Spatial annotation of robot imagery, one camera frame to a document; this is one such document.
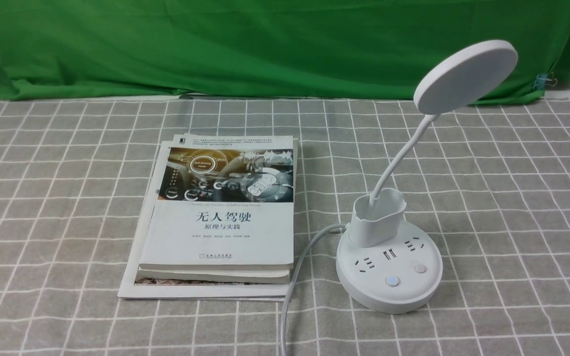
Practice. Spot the green backdrop cloth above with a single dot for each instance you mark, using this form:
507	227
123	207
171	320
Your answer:
365	49

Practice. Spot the white middle book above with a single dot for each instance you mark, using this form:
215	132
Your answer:
180	277

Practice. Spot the large white bottom book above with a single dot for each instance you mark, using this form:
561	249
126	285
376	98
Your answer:
128	289

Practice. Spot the blue binder clip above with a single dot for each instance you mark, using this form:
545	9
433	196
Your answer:
544	82

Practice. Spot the white desk lamp with sockets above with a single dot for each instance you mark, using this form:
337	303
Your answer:
384	262

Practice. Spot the white self-driving textbook top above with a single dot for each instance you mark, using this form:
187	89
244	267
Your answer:
222	202

